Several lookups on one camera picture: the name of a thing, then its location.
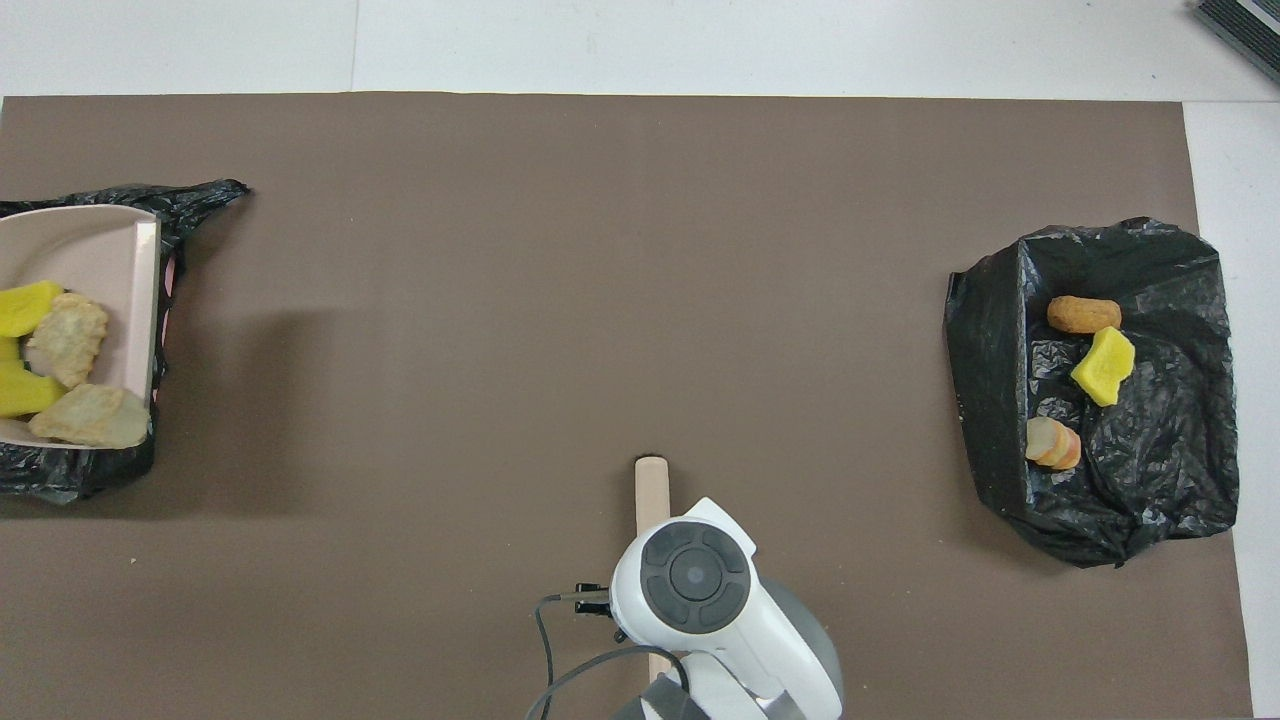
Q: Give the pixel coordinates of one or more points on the pink bin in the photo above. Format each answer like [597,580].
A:
[170,275]

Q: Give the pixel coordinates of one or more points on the yellow and green sponge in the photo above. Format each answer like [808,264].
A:
[20,392]

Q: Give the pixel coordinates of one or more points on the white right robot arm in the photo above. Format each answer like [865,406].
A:
[700,600]

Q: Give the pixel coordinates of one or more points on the pale yellow chip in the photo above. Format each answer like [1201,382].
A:
[68,340]

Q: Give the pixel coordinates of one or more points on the brown table mat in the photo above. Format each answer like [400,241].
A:
[500,300]

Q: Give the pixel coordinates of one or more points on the dark grey ribbed device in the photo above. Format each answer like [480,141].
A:
[1250,20]

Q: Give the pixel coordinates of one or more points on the brown toy potato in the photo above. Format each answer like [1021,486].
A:
[1083,315]

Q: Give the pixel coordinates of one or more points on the black bag lined bin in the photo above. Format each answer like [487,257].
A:
[1170,480]

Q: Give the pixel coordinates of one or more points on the orange striped toy croissant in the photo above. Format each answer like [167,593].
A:
[95,418]

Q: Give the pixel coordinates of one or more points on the beige brush black bristles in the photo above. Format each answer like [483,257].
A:
[651,490]

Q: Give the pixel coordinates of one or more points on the beige plastic dustpan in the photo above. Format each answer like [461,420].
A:
[90,250]

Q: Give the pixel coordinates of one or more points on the black bag over pink bin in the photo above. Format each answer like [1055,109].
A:
[195,205]

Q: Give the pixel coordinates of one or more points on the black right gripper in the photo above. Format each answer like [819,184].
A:
[593,598]

